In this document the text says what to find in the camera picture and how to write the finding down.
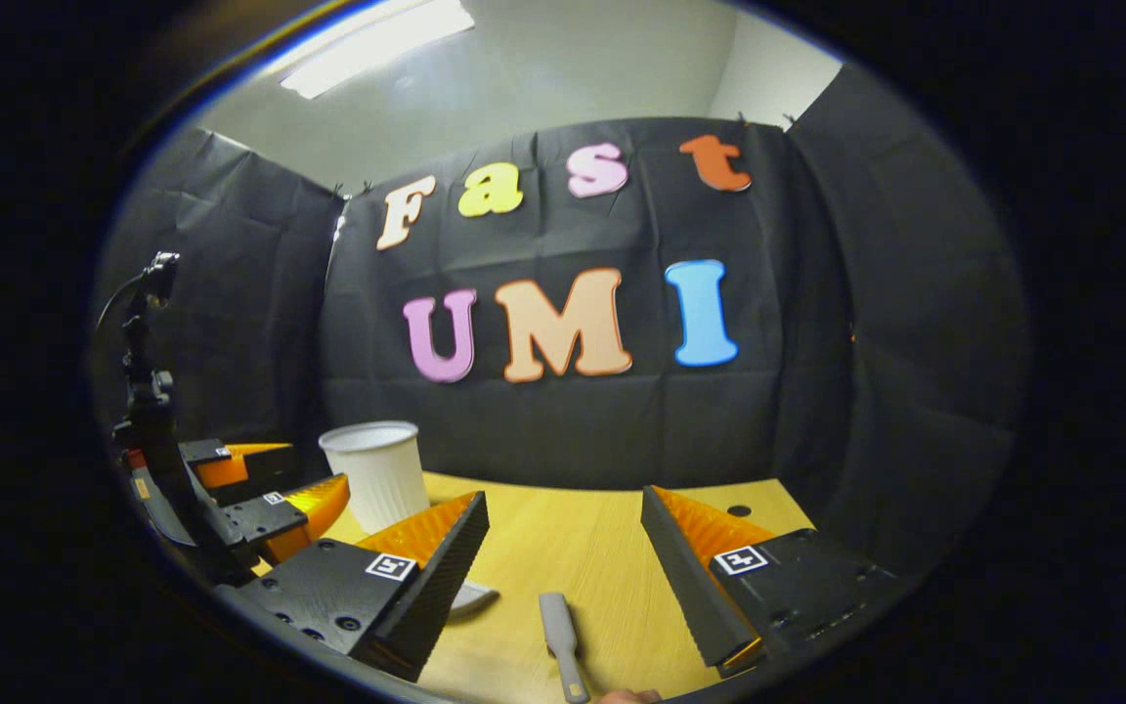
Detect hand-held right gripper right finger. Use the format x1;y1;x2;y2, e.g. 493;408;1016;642
640;484;902;679

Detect wooden desktop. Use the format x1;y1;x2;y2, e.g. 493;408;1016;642
250;471;820;704

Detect grey dustpan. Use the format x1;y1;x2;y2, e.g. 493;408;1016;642
450;581;501;618

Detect small grey broom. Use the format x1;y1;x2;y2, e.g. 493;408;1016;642
538;592;592;704

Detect ceiling light panel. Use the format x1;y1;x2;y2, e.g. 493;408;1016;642
279;0;477;102

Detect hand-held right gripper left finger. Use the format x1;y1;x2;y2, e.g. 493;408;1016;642
213;490;492;683

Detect white ribbed garbage bin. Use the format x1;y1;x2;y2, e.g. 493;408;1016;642
318;420;431;537

